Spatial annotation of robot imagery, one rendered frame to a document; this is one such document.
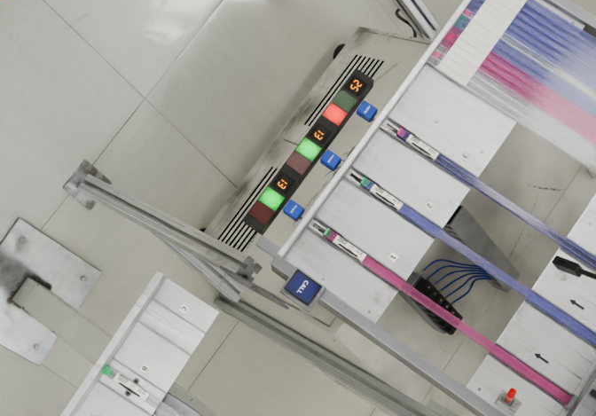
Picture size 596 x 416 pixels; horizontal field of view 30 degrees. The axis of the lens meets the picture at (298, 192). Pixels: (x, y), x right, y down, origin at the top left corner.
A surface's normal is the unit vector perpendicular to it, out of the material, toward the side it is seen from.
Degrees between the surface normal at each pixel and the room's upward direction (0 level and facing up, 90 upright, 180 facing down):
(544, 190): 0
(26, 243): 0
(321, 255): 48
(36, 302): 90
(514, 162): 0
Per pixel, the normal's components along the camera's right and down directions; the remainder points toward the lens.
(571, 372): -0.01, -0.25
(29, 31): 0.59, 0.24
